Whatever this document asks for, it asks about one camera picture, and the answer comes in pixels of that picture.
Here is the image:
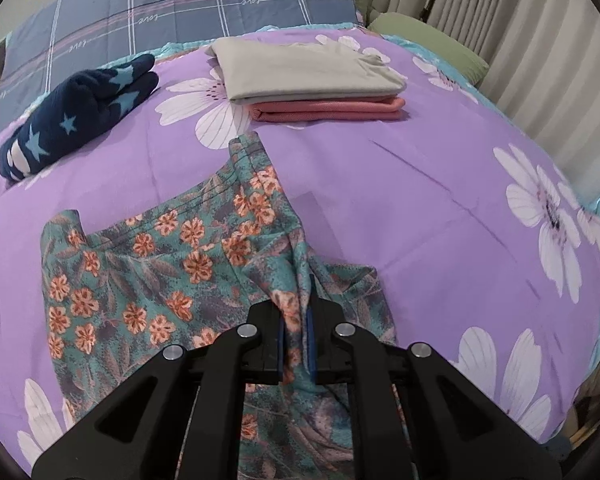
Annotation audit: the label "navy star-print garment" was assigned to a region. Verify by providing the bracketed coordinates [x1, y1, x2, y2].
[0, 53, 160, 183]

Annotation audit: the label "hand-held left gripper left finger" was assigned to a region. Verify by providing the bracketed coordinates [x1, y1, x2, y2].
[31, 302, 286, 480]

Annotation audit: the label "beige pleated curtain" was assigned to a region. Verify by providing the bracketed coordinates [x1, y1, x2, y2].
[345, 0, 600, 211]

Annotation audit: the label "beige folded garment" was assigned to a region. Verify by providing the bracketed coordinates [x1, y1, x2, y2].
[203, 37, 407, 107]

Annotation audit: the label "pink folded garment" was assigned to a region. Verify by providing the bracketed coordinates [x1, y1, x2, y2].
[248, 96, 407, 123]

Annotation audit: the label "purple floral bedsheet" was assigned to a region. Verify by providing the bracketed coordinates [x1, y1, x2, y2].
[0, 22, 600, 466]

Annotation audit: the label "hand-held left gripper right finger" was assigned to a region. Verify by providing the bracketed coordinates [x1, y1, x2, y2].
[305, 275, 563, 480]

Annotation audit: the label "teal floral shorts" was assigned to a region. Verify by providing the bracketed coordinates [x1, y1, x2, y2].
[39, 131, 406, 480]

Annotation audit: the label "large green cushion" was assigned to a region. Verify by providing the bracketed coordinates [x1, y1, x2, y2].
[367, 11, 490, 87]

